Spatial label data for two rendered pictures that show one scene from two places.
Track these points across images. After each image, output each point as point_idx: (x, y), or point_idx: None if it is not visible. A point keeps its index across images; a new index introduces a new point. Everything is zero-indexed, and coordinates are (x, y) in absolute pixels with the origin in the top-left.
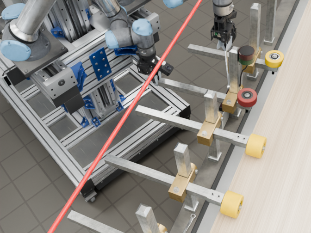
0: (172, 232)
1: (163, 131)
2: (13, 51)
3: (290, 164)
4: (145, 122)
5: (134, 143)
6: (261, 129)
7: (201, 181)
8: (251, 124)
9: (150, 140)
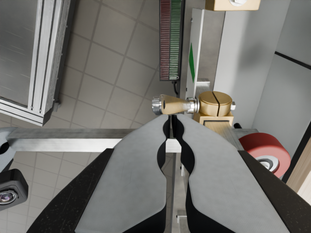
0: (174, 231)
1: (65, 16)
2: None
3: None
4: (34, 17)
5: (49, 59)
6: None
7: (183, 193)
8: (220, 64)
9: (60, 38)
